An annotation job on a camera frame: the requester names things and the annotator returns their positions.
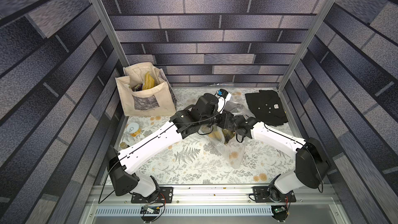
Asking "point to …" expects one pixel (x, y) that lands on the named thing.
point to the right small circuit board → (280, 212)
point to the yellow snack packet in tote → (149, 82)
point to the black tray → (267, 107)
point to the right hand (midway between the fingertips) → (233, 121)
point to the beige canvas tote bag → (144, 91)
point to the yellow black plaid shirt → (224, 134)
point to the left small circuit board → (150, 209)
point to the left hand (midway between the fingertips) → (234, 115)
